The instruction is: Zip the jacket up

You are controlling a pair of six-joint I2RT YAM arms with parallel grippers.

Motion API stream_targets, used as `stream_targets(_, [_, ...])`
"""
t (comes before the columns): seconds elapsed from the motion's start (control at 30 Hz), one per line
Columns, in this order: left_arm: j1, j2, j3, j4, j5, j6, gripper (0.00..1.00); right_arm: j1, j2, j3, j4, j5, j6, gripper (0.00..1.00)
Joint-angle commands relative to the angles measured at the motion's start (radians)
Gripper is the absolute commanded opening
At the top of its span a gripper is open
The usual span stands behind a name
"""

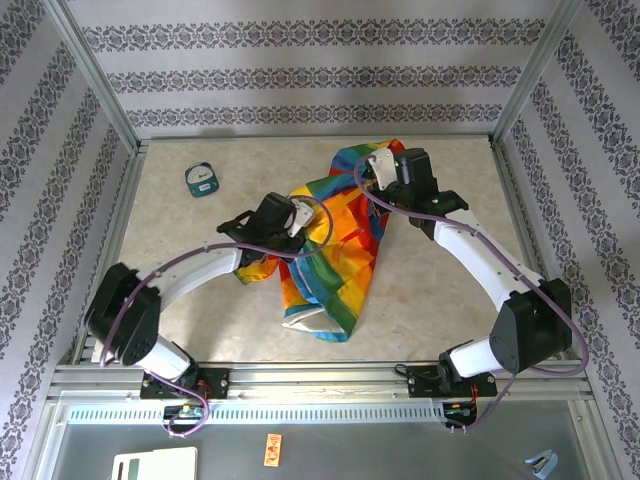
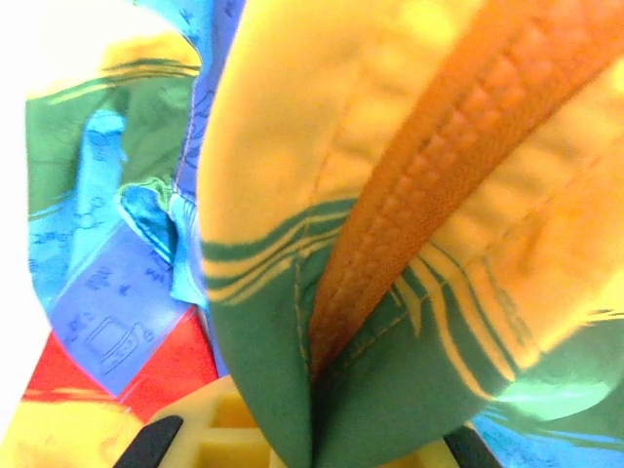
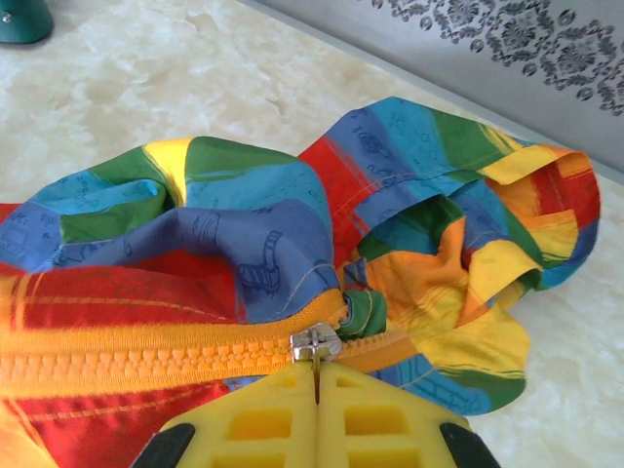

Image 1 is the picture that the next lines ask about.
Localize rainbow colour-block zip jacket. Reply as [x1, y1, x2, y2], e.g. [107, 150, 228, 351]
[233, 138, 407, 344]

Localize teal kitchen timer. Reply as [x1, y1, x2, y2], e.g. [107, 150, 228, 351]
[183, 160, 221, 199]

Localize small controller circuit board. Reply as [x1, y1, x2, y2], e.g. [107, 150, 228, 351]
[163, 402, 209, 425]
[443, 399, 479, 420]

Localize small orange card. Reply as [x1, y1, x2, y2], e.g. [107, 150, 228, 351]
[263, 432, 283, 469]

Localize grey metal shelf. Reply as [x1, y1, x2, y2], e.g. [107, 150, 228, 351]
[29, 399, 609, 480]

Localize white device on shelf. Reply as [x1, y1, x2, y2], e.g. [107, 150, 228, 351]
[110, 446, 199, 480]

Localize grey stapler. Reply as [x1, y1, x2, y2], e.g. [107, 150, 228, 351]
[524, 448, 559, 476]

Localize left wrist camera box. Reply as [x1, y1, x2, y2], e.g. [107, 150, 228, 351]
[286, 198, 317, 237]

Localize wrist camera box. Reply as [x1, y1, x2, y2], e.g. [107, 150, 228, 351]
[367, 147, 401, 192]
[286, 198, 317, 237]

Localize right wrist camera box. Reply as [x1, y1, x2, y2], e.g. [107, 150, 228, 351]
[367, 147, 401, 192]

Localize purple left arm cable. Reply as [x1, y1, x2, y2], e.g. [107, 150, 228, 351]
[98, 195, 335, 440]

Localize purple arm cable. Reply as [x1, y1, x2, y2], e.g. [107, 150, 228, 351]
[353, 153, 591, 435]
[98, 195, 335, 440]

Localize aluminium frame rail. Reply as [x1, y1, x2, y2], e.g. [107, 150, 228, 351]
[492, 139, 571, 361]
[69, 142, 149, 364]
[138, 132, 494, 145]
[47, 362, 596, 401]

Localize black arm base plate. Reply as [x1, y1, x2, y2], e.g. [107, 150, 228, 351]
[139, 367, 231, 401]
[407, 366, 499, 400]

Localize aluminium frame post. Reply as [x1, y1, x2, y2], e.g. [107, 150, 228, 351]
[489, 0, 584, 146]
[42, 0, 146, 154]

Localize slotted white cable duct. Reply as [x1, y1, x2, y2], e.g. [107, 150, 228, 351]
[67, 402, 449, 426]

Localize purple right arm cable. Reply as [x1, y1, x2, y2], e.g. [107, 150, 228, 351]
[353, 153, 591, 435]

